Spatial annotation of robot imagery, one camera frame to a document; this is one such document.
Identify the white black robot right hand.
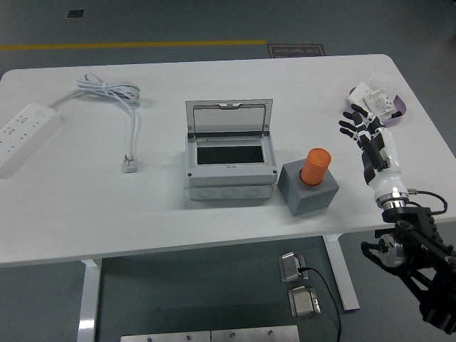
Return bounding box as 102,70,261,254
338,103,410,200

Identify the orange cylinder battery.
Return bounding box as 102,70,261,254
299,147,332,187

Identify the transparent hinged box lid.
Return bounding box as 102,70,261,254
185,98,274,138

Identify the grey plastic junction box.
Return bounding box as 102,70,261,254
183,131,279,201

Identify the purple tray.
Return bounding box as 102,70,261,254
347,85,409,128

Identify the white socket module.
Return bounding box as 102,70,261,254
362,87,398,120

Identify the small white carton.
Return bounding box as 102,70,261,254
348,81,373,108

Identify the grey block holder with hole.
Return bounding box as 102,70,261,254
276,160,339,217

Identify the clear plastic bag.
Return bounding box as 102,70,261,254
366,71,402,97

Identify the white table leg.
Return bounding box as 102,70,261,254
323,234,361,314
76,259,103,342

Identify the open metal floor socket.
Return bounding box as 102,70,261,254
277,252,310,284
287,286,321,318

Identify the dark floor sign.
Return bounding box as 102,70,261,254
267,44,327,58

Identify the metal floor plate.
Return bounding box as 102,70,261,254
210,324,300,342
120,330,212,342

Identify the white power strip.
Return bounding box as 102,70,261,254
0,102,62,178

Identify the thin black floor cable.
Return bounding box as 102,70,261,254
299,266,343,342

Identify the white power cable with plug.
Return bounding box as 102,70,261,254
48,73,142,175

